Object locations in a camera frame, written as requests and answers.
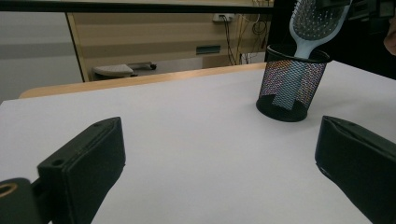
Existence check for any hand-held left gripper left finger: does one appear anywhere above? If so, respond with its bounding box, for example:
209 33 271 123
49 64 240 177
36 116 127 224

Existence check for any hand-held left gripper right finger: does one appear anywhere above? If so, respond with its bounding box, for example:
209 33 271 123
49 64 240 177
314 115 396 224

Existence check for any light blue hairbrush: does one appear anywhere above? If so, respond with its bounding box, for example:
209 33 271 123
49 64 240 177
271 0 353 112

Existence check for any black mesh pen holder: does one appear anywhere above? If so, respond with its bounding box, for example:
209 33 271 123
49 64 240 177
255 43 332 123

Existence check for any black curtain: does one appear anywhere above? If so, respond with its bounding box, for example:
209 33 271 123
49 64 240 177
264 0 396 80

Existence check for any wooden table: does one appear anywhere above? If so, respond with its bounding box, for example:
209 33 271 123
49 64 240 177
18 62 268 100

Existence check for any grey wheeled base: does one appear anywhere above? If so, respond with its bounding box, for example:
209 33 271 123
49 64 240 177
92 61 158 78

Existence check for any white power strip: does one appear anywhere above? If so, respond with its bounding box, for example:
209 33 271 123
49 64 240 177
212 13 236 23

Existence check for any white table cover sheet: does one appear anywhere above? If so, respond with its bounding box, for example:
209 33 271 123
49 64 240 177
0 60 396 224

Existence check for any white cabinet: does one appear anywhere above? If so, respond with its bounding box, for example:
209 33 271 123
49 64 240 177
0 11 85 105

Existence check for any grey desk label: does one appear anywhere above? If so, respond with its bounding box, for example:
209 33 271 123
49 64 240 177
195 45 221 56

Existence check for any wooden cabinet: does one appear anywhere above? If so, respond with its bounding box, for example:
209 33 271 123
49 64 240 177
65 11 275 83

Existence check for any hanging cable bundle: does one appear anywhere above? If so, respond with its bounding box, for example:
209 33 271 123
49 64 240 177
220 13 272 66

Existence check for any black frame crossbar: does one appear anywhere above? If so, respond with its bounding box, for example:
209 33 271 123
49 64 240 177
0 0 275 15

